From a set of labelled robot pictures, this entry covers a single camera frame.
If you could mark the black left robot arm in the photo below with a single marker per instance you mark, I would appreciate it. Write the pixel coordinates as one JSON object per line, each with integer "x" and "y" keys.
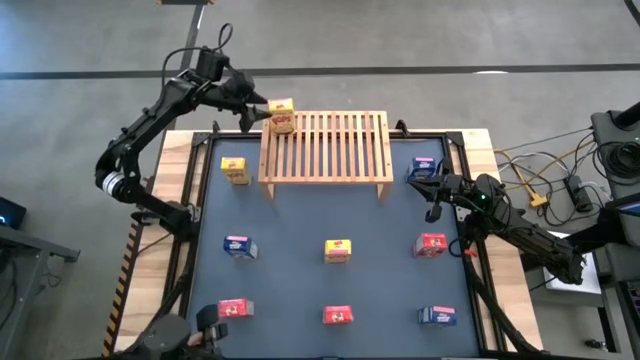
{"x": 150, "y": 116}

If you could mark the blue Frosted Flakes cereal box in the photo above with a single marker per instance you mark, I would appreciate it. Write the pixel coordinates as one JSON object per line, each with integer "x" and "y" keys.
{"x": 239, "y": 245}
{"x": 421, "y": 165}
{"x": 437, "y": 316}

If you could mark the black power strip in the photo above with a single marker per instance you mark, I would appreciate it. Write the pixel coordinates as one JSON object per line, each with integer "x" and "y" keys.
{"x": 579, "y": 194}

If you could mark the yellow Corn Pops cereal box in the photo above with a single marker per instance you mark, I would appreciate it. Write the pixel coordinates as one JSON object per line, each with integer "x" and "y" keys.
{"x": 282, "y": 122}
{"x": 234, "y": 167}
{"x": 338, "y": 248}

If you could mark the wooden slatted shelf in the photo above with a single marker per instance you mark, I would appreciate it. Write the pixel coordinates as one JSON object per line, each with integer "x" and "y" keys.
{"x": 330, "y": 165}

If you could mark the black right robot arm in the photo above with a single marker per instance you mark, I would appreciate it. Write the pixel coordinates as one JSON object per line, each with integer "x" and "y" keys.
{"x": 530, "y": 245}

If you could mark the black aluminium table frame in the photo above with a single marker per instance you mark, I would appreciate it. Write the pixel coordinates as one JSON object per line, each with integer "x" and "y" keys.
{"x": 230, "y": 135}

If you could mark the yellow-black hazard tape strip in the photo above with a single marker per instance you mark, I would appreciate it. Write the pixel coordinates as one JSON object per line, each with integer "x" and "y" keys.
{"x": 122, "y": 290}

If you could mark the red Froot Loops cereal box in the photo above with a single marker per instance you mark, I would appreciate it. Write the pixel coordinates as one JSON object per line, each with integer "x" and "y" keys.
{"x": 430, "y": 244}
{"x": 235, "y": 308}
{"x": 338, "y": 315}

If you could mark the person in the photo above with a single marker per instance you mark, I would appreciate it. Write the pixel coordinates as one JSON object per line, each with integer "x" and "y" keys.
{"x": 165, "y": 337}

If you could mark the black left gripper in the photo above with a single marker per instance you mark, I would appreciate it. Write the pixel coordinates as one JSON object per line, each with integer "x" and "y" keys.
{"x": 232, "y": 92}

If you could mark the white sheet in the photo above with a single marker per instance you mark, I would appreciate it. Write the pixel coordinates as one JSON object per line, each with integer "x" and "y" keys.
{"x": 592, "y": 277}

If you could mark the black device with blue light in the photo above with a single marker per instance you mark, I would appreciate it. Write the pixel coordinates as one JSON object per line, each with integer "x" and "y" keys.
{"x": 12, "y": 212}

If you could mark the blue-grey table mat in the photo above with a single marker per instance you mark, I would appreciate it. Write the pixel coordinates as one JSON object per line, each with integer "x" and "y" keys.
{"x": 300, "y": 280}

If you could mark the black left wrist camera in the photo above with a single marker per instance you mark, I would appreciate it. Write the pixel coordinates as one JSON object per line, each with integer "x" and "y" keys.
{"x": 211, "y": 65}

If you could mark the black clamp knob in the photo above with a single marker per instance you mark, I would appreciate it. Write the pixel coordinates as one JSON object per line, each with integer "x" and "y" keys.
{"x": 400, "y": 126}
{"x": 216, "y": 126}

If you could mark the black side desk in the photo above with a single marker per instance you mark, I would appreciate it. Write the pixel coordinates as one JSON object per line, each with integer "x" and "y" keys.
{"x": 25, "y": 245}

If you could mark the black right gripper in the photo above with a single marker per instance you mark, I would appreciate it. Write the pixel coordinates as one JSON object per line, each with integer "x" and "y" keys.
{"x": 460, "y": 190}

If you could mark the small black floor object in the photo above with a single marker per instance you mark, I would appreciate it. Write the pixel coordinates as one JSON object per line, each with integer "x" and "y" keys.
{"x": 593, "y": 345}

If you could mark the computer monitor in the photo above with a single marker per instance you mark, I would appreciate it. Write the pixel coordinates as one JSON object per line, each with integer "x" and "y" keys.
{"x": 631, "y": 207}

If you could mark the person's hand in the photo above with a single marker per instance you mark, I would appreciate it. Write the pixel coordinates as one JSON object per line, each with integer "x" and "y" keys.
{"x": 194, "y": 339}

